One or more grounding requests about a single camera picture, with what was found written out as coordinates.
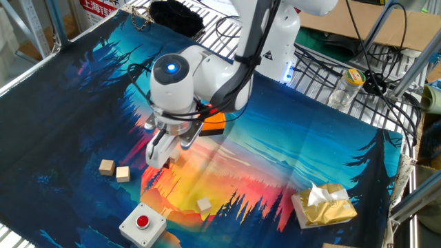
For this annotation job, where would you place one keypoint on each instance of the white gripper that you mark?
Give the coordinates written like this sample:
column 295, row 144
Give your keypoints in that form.
column 159, row 151

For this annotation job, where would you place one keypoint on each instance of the small wooden cube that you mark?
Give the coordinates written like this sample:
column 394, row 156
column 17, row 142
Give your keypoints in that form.
column 175, row 156
column 204, row 205
column 122, row 174
column 107, row 167

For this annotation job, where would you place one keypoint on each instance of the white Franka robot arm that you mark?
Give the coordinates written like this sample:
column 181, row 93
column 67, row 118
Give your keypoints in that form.
column 172, row 93

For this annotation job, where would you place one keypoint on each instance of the orange box with red button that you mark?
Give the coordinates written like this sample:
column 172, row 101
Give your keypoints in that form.
column 215, row 125

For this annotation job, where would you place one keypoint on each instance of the white box with red button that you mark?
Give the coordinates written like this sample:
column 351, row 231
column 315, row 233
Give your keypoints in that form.
column 151, row 230

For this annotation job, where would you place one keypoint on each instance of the colourful forest print cloth mat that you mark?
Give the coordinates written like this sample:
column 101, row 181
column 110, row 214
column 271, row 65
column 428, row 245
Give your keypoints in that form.
column 275, row 155

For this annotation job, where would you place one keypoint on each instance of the black fluffy duster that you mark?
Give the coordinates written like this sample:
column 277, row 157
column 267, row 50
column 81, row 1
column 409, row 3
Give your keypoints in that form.
column 175, row 17

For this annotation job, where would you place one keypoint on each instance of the white printed paper sheet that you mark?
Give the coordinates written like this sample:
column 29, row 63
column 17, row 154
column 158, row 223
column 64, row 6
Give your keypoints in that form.
column 220, row 6

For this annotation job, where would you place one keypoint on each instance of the gold tissue pack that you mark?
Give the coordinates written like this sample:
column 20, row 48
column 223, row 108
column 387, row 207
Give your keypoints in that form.
column 327, row 210

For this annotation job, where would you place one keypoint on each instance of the white box with red print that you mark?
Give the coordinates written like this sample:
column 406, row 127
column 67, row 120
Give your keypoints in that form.
column 98, row 8

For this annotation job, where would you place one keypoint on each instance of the dark green board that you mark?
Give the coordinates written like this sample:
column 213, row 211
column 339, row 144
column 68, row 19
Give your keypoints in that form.
column 310, row 43

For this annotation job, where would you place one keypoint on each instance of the brown cardboard scrap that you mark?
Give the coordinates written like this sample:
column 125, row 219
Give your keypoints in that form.
column 337, row 246

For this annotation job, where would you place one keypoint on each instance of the clear jar with yellow lid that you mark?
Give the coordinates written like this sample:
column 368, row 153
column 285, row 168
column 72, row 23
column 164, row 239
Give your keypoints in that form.
column 344, row 91

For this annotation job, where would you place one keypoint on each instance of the black power adapter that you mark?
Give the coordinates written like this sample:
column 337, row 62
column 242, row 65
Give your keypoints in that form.
column 373, row 82

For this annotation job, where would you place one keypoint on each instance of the white patterned cloth strip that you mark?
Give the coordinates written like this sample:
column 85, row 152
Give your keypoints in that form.
column 401, row 179

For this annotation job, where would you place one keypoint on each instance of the aluminium profile bar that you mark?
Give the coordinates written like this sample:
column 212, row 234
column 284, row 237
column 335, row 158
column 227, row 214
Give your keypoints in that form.
column 417, row 198
column 417, row 63
column 379, row 27

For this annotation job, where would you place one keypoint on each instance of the pale green roll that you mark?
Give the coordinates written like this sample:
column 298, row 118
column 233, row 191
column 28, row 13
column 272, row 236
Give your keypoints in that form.
column 432, row 100

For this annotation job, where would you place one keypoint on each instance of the flat brown cardboard sheet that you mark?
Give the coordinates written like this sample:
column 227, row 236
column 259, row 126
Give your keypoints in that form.
column 413, row 31

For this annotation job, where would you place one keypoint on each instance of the silver camera box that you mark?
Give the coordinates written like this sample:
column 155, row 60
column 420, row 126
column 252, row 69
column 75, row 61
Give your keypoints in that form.
column 191, row 134

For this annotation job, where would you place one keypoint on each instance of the blue metal post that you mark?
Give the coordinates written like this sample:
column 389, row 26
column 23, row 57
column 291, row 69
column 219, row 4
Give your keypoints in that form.
column 56, row 20

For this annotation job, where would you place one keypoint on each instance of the grey perforated shelf frame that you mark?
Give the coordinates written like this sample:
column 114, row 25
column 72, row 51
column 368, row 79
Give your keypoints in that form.
column 34, row 27

